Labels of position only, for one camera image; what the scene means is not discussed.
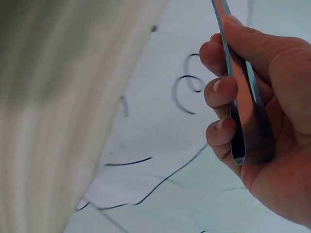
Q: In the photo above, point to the person's right hand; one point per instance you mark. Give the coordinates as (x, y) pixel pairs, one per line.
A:
(284, 102)

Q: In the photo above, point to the metal tongs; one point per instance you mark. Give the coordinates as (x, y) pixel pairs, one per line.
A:
(239, 116)

